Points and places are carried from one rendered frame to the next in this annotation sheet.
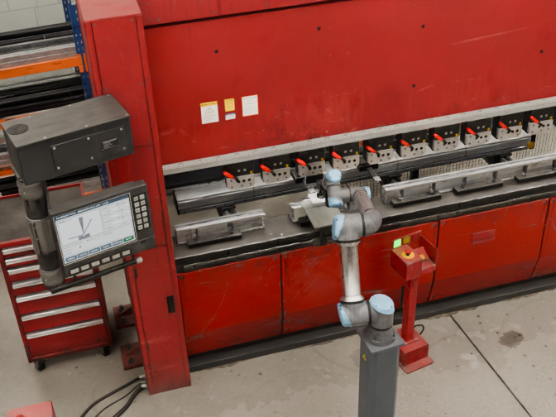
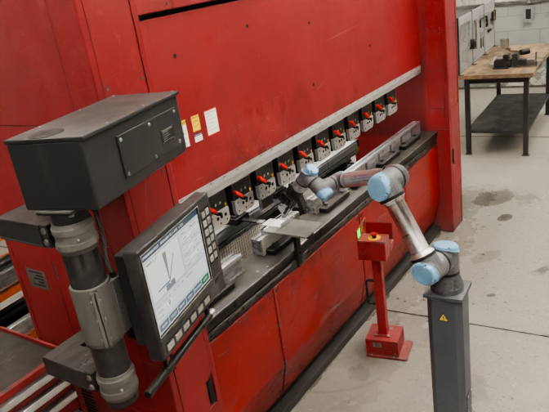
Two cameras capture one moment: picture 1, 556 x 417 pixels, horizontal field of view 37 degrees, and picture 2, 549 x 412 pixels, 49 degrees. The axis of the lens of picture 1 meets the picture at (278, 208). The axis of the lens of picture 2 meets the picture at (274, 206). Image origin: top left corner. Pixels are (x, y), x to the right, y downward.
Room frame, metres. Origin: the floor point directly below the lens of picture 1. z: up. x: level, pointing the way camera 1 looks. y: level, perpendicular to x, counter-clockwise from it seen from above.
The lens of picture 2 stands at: (1.50, 1.60, 2.26)
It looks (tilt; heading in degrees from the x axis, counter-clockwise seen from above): 21 degrees down; 322
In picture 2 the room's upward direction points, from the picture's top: 9 degrees counter-clockwise
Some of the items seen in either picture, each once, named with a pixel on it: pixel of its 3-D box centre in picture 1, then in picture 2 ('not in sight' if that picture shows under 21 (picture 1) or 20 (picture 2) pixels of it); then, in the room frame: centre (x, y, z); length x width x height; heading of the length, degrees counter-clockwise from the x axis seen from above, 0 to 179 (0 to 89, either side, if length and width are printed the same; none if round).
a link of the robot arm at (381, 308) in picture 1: (380, 310); (444, 256); (2.95, -0.47, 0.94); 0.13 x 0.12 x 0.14; 95
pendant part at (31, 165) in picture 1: (81, 200); (132, 247); (3.12, 0.90, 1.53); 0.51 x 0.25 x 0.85; 119
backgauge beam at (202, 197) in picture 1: (361, 167); (266, 202); (4.25, -0.52, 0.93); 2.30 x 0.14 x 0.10; 105
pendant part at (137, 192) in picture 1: (102, 225); (171, 270); (3.07, 0.81, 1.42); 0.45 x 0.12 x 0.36; 119
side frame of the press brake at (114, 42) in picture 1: (134, 189); (101, 279); (3.77, 0.78, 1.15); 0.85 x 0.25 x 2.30; 15
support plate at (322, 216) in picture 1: (322, 212); (292, 227); (3.71, -0.25, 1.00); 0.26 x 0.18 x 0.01; 15
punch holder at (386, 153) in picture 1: (377, 146); (300, 155); (3.95, -0.57, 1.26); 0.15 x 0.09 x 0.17; 105
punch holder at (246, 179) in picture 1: (238, 171); (211, 209); (3.74, 0.20, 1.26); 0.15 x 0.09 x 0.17; 105
